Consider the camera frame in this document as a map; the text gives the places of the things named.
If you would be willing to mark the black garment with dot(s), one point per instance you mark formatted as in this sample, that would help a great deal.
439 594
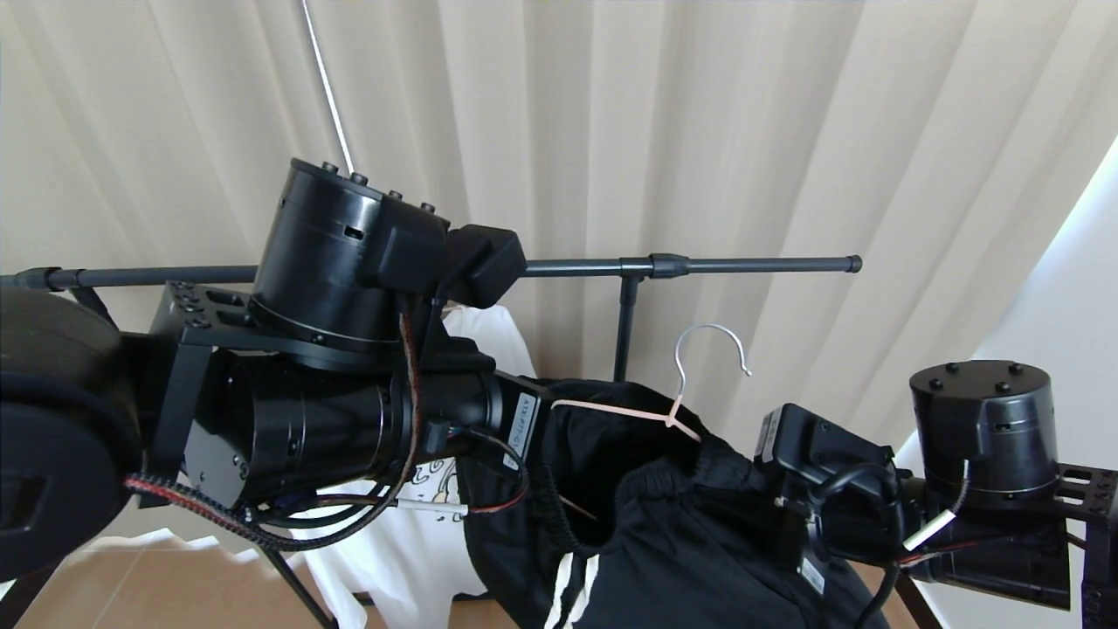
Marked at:
699 542

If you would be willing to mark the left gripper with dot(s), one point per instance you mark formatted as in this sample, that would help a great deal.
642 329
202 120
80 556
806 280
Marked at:
463 411

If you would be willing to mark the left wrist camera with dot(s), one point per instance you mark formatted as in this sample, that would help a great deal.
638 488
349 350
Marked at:
485 262

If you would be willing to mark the white printed t-shirt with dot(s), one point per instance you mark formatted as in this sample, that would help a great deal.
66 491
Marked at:
393 568

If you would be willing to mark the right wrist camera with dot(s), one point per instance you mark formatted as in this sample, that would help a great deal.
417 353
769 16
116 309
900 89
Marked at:
821 441

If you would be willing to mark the black clothes rack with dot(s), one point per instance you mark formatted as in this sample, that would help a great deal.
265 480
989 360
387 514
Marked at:
742 264

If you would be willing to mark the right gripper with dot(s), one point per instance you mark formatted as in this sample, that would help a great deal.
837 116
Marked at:
865 546

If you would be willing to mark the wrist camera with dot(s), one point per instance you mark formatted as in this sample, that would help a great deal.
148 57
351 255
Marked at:
821 441
485 262

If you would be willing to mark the beige curtain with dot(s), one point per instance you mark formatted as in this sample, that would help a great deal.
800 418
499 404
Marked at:
699 105

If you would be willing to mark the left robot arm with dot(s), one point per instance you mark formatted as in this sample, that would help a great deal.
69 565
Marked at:
332 253

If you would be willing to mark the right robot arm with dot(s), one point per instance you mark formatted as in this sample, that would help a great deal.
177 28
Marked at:
978 437

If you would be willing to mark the pink clothes hanger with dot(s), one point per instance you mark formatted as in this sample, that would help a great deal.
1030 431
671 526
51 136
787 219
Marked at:
677 418

